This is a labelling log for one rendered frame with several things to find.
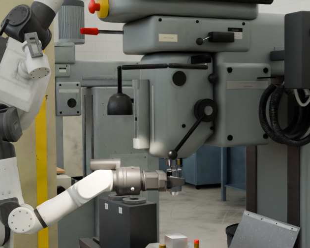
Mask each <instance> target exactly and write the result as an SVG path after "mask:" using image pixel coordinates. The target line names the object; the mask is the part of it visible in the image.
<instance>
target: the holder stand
mask: <svg viewBox="0 0 310 248"><path fill-rule="evenodd" d="M151 243H157V220H156V203H154V202H150V201H146V198H144V197H130V195H117V194H116V193H115V194H110V195H108V197H105V198H99V245H100V246H101V247H104V248H145V247H146V246H147V245H148V244H151Z"/></svg>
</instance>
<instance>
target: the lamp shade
mask: <svg viewBox="0 0 310 248"><path fill-rule="evenodd" d="M107 115H133V105H132V102H131V99H130V97H129V96H128V95H127V94H125V93H116V94H113V95H112V96H111V97H110V98H109V101H108V104H107Z"/></svg>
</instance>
